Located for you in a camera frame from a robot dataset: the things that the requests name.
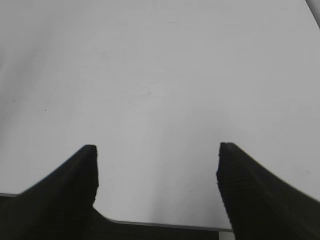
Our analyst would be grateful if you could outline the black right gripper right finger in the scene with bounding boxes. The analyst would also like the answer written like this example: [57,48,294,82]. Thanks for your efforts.
[216,142,320,240]

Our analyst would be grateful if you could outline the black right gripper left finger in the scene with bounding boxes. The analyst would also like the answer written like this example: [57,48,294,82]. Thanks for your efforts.
[0,144,118,240]

